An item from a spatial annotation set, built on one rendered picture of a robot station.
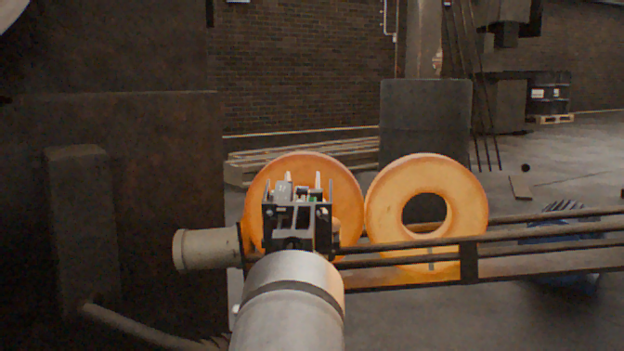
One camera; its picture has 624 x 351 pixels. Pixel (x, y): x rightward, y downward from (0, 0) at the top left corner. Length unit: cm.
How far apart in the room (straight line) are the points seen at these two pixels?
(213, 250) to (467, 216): 33
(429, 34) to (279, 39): 359
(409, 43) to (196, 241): 431
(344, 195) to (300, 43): 739
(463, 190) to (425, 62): 401
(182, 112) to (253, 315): 51
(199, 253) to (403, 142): 248
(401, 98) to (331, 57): 532
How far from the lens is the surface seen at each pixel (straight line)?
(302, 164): 61
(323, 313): 38
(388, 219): 63
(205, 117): 85
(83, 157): 70
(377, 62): 889
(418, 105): 300
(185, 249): 66
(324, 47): 822
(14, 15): 70
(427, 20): 464
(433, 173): 62
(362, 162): 481
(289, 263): 41
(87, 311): 71
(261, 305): 38
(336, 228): 55
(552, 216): 73
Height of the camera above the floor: 90
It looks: 11 degrees down
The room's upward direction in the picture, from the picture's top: straight up
